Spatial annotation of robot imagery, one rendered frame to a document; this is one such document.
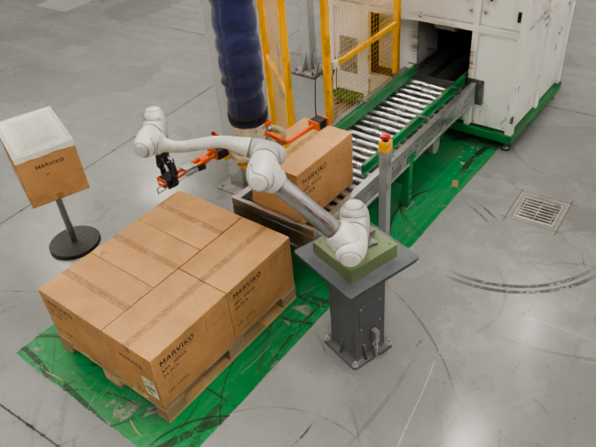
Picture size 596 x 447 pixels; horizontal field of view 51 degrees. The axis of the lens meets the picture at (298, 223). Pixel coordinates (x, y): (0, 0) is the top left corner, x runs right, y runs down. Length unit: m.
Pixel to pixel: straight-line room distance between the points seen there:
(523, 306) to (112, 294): 2.60
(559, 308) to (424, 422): 1.28
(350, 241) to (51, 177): 2.29
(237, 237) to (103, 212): 1.77
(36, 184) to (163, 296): 1.33
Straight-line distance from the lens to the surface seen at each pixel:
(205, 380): 3.97
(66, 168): 4.59
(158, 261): 4.01
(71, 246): 5.22
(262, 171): 2.91
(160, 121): 3.15
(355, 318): 3.67
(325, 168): 4.06
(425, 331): 4.15
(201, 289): 3.74
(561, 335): 4.29
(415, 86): 5.67
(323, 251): 3.45
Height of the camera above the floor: 3.09
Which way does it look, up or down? 38 degrees down
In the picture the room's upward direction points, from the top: 5 degrees counter-clockwise
